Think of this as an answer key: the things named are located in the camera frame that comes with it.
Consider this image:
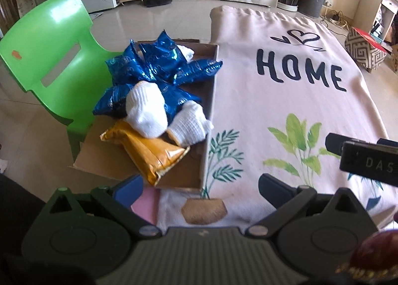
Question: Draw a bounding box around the dark red patterned cloth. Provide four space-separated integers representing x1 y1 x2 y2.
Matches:
336 230 398 282

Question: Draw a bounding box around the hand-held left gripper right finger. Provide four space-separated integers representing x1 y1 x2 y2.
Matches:
246 173 369 240

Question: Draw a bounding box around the brown cardboard box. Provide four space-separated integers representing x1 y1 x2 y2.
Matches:
68 39 221 194

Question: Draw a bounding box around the pink sheet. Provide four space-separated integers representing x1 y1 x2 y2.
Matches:
131 186 160 226

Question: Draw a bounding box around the white HOME tablecloth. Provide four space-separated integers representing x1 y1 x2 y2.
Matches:
155 5 398 232

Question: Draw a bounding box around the power strip with cables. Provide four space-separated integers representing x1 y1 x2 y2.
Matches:
320 8 350 29

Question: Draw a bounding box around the yellow snack bag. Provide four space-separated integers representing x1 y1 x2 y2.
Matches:
100 119 191 186

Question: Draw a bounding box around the white shelf unit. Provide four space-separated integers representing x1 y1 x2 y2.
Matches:
362 0 398 44

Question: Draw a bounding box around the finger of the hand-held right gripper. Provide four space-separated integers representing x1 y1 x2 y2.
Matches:
325 132 352 155
340 141 398 186

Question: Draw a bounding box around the white knit glove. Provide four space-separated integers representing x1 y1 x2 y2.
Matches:
167 101 214 145
125 81 168 139
177 44 195 63

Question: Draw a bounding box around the green plastic chair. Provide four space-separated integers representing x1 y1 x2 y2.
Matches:
0 0 125 161

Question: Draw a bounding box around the blue snack bag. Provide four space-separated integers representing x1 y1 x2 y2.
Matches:
93 30 224 117

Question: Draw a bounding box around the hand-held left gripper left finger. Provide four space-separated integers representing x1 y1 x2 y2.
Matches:
47 174 162 240

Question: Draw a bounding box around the patterned ottoman stool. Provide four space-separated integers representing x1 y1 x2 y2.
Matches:
345 26 389 73

